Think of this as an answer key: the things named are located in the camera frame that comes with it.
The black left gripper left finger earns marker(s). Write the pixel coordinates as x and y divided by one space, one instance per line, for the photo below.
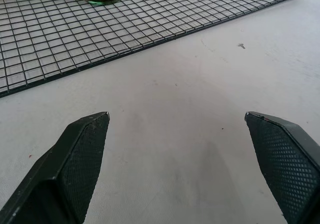
62 169

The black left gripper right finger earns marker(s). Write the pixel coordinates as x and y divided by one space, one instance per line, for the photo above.
287 159

